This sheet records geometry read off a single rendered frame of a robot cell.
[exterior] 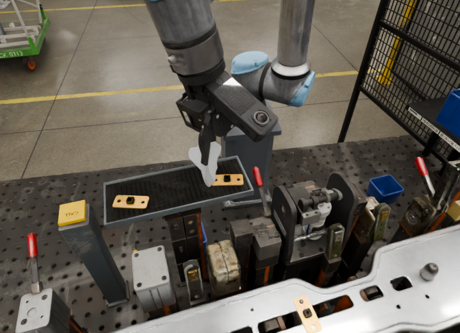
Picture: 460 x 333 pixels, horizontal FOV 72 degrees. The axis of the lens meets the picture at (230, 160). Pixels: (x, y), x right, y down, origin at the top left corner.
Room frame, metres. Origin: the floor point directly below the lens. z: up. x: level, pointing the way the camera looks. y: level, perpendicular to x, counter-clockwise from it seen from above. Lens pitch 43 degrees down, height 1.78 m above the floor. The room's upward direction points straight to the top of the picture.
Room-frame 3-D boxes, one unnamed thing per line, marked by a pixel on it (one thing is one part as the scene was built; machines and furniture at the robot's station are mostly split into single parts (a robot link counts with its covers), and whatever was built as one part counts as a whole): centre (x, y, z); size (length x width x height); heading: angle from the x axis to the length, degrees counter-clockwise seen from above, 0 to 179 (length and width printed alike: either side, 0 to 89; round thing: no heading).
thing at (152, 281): (0.36, 0.18, 0.90); 0.13 x 0.10 x 0.41; 17
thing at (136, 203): (0.50, 0.25, 1.17); 0.08 x 0.04 x 0.01; 87
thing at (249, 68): (0.95, -0.07, 1.27); 0.13 x 0.12 x 0.14; 62
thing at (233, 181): (0.58, 0.01, 1.17); 0.08 x 0.04 x 0.01; 92
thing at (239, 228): (0.47, -0.03, 0.90); 0.05 x 0.05 x 0.40; 17
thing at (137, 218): (0.55, 0.13, 1.16); 0.37 x 0.14 x 0.02; 107
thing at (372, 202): (0.56, -0.40, 0.88); 0.11 x 0.09 x 0.37; 17
